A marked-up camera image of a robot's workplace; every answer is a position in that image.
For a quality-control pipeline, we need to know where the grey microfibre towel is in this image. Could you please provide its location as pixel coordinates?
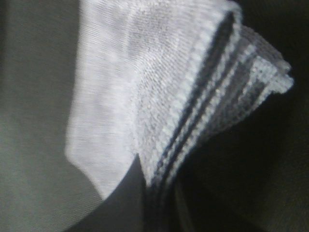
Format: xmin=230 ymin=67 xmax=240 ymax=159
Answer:
xmin=66 ymin=0 xmax=293 ymax=199

